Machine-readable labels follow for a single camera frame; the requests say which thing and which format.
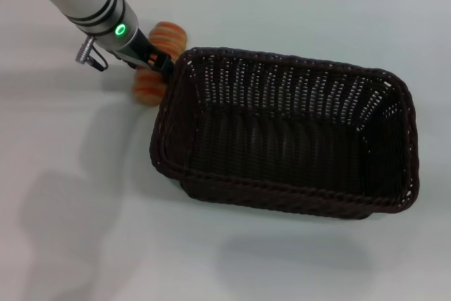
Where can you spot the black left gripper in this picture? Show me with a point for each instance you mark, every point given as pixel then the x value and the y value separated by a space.
pixel 142 49

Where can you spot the orange striped bread roll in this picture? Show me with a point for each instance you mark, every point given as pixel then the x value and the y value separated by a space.
pixel 169 38

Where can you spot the black woven rectangular basket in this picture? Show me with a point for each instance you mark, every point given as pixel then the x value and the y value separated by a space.
pixel 282 146

